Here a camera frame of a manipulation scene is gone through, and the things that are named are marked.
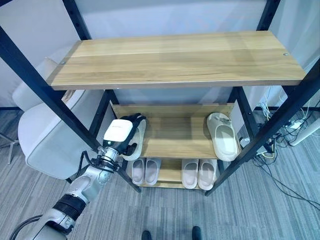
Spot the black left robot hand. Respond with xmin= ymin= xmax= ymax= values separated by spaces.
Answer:
xmin=102 ymin=112 xmax=147 ymax=157

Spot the beige slipper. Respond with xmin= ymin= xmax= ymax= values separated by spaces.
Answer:
xmin=121 ymin=120 xmax=147 ymax=162
xmin=206 ymin=112 xmax=239 ymax=162

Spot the pale pink slipper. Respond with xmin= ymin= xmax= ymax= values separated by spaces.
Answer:
xmin=197 ymin=158 xmax=218 ymax=191
xmin=144 ymin=157 xmax=161 ymax=186
xmin=131 ymin=158 xmax=147 ymax=186
xmin=181 ymin=158 xmax=200 ymax=190

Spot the wooden shelf board with backboard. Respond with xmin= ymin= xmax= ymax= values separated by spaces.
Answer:
xmin=110 ymin=102 xmax=242 ymax=160

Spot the low wooden shelf board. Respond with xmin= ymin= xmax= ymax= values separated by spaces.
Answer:
xmin=126 ymin=157 xmax=220 ymax=190

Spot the white upholstered chair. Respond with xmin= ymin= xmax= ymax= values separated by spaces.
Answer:
xmin=12 ymin=56 xmax=106 ymax=180

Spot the large wooden shelf board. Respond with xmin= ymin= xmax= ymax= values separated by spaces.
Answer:
xmin=45 ymin=30 xmax=308 ymax=91

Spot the small grey device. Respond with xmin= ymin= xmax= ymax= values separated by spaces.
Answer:
xmin=238 ymin=126 xmax=251 ymax=148

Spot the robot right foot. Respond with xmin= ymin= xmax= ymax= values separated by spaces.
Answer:
xmin=191 ymin=226 xmax=202 ymax=240

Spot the white power strip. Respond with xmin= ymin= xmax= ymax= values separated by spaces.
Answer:
xmin=284 ymin=119 xmax=305 ymax=130

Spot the white table leg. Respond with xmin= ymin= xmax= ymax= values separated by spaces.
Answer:
xmin=294 ymin=96 xmax=320 ymax=147

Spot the black metal rack frame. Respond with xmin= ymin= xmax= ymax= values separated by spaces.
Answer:
xmin=0 ymin=0 xmax=320 ymax=197

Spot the white wall cable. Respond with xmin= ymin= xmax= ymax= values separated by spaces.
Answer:
xmin=258 ymin=84 xmax=275 ymax=121

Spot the black floor cable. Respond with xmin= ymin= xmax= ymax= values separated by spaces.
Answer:
xmin=252 ymin=152 xmax=320 ymax=203

